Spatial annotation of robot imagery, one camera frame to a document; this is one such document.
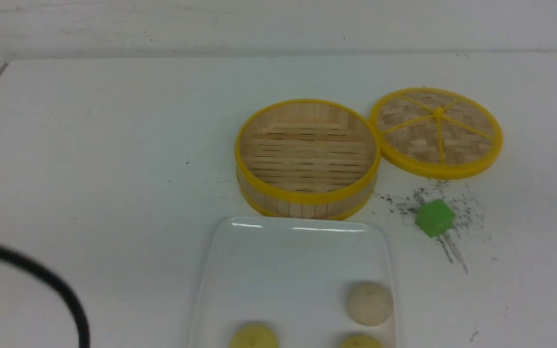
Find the white steamed bun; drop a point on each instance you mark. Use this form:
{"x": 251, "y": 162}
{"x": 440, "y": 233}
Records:
{"x": 369, "y": 303}

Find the yellow steamed bun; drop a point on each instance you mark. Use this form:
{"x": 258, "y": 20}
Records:
{"x": 360, "y": 341}
{"x": 254, "y": 335}

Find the white rectangular plate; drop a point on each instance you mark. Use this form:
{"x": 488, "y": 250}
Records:
{"x": 293, "y": 275}

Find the bamboo steamer basket yellow rim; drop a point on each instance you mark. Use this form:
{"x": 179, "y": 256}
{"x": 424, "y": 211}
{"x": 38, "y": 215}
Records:
{"x": 307, "y": 158}

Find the woven bamboo steamer lid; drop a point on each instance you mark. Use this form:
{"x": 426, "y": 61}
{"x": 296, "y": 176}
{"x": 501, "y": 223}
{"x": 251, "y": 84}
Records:
{"x": 436, "y": 133}

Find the green cube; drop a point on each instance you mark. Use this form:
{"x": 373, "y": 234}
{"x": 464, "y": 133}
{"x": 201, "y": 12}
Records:
{"x": 435, "y": 218}

